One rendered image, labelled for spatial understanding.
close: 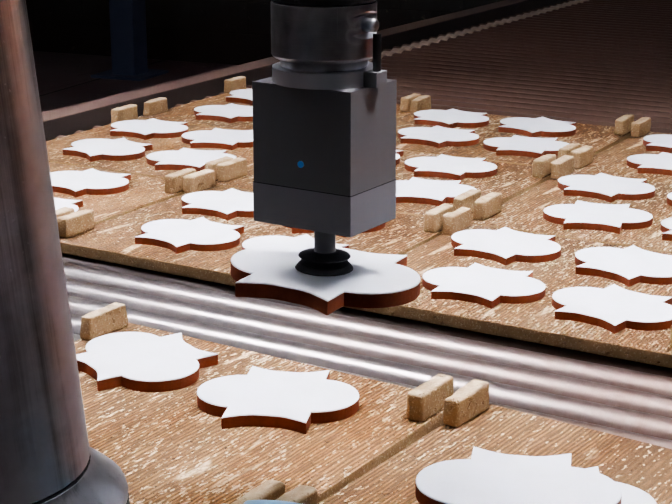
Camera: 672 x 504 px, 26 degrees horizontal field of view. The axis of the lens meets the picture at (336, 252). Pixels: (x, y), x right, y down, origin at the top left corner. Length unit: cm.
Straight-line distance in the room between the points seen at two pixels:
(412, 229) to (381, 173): 86
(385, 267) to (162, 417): 32
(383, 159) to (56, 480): 46
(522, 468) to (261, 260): 25
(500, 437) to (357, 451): 13
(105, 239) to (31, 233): 127
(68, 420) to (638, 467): 67
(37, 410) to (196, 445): 62
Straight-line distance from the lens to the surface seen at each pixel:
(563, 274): 174
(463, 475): 109
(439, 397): 132
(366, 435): 127
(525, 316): 159
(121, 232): 192
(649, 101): 296
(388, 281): 105
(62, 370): 65
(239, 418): 129
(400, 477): 120
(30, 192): 62
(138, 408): 134
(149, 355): 144
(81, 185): 213
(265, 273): 106
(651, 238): 191
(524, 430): 130
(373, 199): 104
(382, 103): 104
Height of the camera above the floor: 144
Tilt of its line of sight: 16 degrees down
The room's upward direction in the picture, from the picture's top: straight up
